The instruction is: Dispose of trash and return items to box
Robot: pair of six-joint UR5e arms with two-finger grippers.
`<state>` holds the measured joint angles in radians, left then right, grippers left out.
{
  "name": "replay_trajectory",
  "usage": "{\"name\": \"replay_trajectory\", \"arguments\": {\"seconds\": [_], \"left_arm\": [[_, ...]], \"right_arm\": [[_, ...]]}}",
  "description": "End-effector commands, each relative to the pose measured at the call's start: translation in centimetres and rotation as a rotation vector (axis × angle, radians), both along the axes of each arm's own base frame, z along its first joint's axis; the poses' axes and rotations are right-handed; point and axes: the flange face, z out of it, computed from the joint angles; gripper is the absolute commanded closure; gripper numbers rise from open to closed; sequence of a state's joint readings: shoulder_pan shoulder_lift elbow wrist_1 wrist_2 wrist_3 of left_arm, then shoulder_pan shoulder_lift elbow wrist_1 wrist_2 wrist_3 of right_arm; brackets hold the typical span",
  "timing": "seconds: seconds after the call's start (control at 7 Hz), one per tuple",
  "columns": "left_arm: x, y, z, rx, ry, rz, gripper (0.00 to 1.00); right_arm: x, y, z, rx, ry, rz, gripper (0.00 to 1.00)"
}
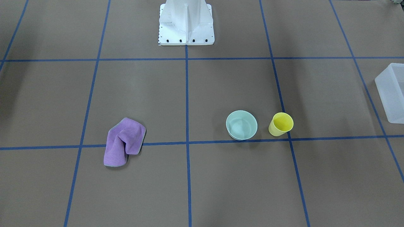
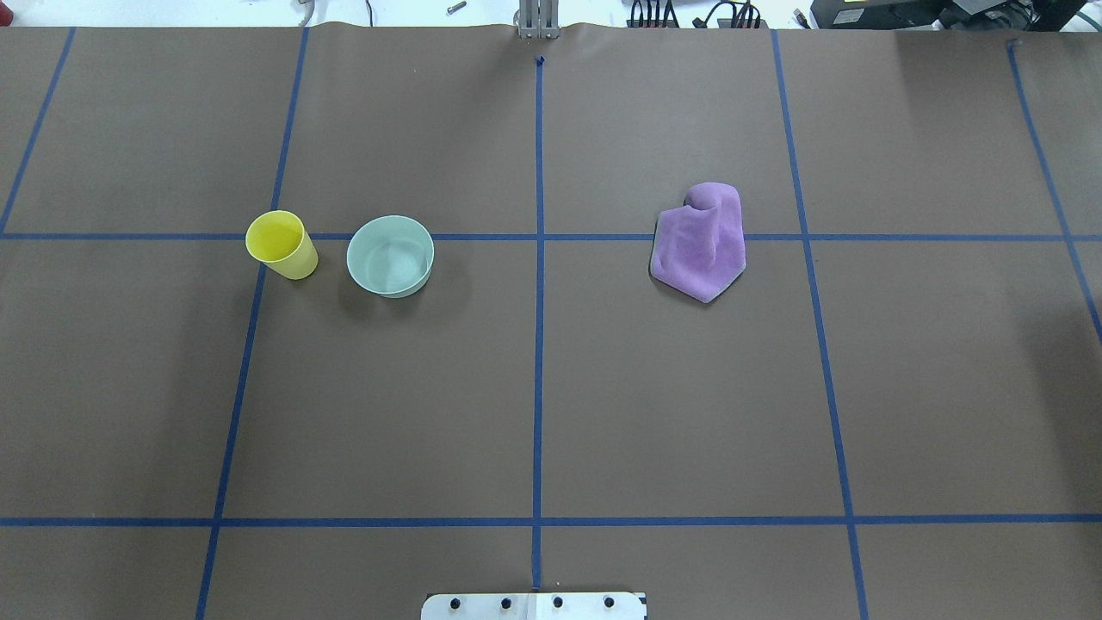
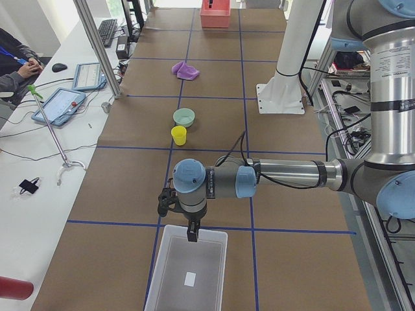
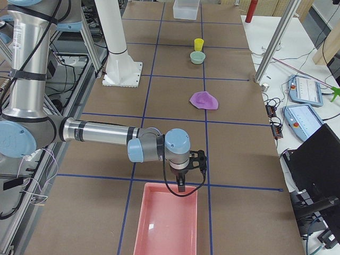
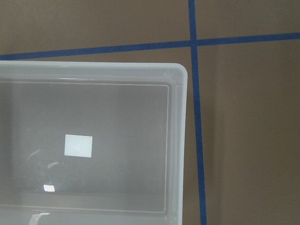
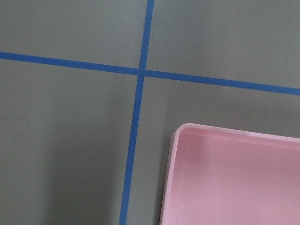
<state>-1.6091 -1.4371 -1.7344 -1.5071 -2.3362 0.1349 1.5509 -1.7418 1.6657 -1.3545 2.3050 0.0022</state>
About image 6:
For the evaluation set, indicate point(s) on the pink plastic bin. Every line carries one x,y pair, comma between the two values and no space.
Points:
220,176

